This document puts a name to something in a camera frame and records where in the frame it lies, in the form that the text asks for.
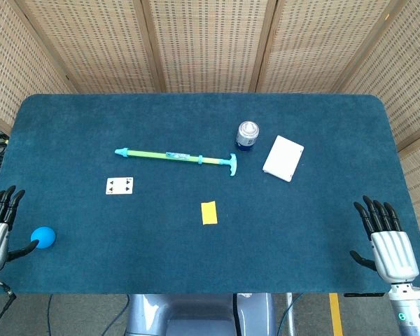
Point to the silver robot torso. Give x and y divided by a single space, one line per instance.
182 315

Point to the white flat box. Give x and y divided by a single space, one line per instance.
283 159

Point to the green and blue water pump toy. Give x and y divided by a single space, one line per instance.
161 154

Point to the yellow object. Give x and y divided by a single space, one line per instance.
209 213

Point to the black flat bracket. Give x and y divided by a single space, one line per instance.
364 294

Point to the blue ball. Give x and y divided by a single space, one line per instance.
45 236

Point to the four of clubs playing card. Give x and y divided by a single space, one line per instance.
119 185

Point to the blue carpet table mat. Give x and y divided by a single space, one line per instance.
210 252

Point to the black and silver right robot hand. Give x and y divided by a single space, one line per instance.
395 255

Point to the bamboo folding screen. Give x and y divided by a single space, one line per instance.
210 45

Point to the blue and silver drink can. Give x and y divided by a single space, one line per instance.
248 138

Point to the white table leg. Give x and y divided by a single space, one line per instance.
290 315

